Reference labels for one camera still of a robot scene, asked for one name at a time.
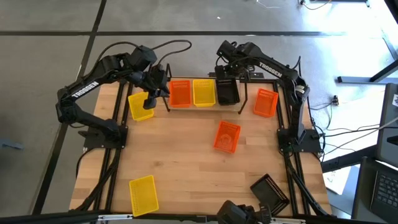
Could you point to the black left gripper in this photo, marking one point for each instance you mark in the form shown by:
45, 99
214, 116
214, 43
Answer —
157, 77

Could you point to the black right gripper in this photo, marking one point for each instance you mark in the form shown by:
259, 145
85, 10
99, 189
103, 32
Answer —
234, 69

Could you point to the yellow slotted plastic basket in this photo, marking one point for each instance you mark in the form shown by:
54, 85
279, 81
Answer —
204, 92
143, 195
138, 109

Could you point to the black slotted plastic basket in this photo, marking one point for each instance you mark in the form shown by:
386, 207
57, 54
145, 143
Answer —
268, 194
228, 93

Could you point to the orange slotted plastic basket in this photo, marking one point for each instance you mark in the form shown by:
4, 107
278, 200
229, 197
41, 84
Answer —
265, 102
227, 137
180, 93

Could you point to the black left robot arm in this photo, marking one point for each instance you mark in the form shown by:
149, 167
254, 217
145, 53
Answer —
84, 88

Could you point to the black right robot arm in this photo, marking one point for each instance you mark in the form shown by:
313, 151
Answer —
273, 70

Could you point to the black metal plate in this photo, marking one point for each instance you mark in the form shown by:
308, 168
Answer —
256, 75

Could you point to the small black floor object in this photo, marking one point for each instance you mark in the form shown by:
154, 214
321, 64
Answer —
335, 100

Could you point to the black desk leg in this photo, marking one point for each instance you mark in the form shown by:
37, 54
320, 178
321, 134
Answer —
357, 80

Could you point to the black blocky device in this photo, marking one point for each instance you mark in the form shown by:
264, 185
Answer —
236, 214

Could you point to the grey flat floor object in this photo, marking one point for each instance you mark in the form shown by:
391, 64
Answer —
11, 145

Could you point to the black desk foot bar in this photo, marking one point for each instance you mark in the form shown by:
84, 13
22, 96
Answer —
348, 159

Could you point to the white paper sheet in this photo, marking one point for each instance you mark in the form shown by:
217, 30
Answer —
335, 182

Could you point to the black crossbar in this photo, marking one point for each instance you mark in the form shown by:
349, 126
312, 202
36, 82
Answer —
46, 217

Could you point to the dark grey laptop with sticker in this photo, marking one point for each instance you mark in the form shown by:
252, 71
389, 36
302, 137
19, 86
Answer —
387, 130

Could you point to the black laptop keyboard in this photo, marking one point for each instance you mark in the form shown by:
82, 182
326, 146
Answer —
387, 189

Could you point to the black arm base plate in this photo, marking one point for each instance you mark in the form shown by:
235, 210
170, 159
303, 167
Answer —
312, 144
93, 141

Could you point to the black aluminium table frame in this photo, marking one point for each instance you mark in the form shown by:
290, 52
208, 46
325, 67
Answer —
114, 174

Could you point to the silver metal bracket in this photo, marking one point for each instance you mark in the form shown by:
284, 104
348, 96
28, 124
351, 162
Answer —
115, 217
287, 221

